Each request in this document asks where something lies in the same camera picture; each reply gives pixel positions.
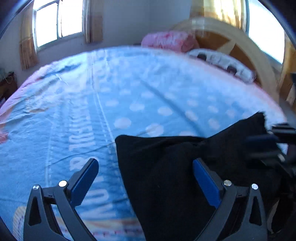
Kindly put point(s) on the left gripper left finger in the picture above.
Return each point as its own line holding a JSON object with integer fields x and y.
{"x": 40, "y": 221}

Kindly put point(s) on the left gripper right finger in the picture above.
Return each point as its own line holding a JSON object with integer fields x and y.
{"x": 239, "y": 211}

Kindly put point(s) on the black pants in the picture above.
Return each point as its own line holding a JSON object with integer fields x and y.
{"x": 169, "y": 204}

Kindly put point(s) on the grey patterned pillow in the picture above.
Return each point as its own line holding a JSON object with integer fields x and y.
{"x": 225, "y": 62}

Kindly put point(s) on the large side window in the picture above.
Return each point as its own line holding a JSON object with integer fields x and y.
{"x": 266, "y": 31}

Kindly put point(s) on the blue pink polka bedsheet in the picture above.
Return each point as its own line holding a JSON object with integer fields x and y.
{"x": 73, "y": 109}

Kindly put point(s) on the cream wooden headboard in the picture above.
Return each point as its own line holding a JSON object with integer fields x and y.
{"x": 219, "y": 36}

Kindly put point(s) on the yellow curtain near headboard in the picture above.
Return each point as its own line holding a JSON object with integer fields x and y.
{"x": 232, "y": 12}

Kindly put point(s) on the pink folded quilt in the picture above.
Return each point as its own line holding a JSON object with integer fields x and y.
{"x": 177, "y": 41}

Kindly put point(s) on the wooden desk with drawers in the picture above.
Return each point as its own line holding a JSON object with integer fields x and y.
{"x": 8, "y": 87}

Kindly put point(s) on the left beige window curtain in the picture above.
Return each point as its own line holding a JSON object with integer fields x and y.
{"x": 28, "y": 53}

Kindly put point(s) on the beige window curtain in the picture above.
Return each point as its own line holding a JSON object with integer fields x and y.
{"x": 93, "y": 21}
{"x": 28, "y": 53}

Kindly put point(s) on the right beige window curtain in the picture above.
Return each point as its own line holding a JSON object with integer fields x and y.
{"x": 93, "y": 21}

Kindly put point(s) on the aluminium frame window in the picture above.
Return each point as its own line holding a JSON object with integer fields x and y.
{"x": 55, "y": 20}

